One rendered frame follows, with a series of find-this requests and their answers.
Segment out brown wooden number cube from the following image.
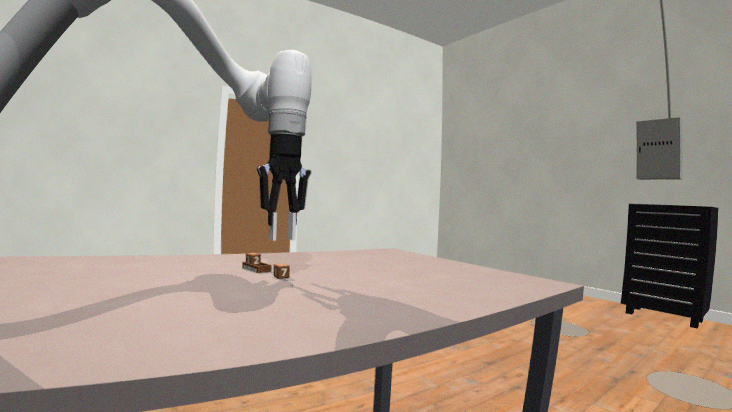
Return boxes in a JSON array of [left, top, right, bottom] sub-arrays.
[[274, 264, 290, 279], [246, 253, 261, 266]]

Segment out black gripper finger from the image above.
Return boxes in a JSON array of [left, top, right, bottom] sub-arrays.
[[286, 165, 311, 240], [257, 164, 285, 241]]

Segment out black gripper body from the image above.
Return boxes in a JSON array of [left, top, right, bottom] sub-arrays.
[[267, 134, 302, 180]]

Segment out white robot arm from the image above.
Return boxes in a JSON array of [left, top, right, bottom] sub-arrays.
[[0, 0, 312, 137]]

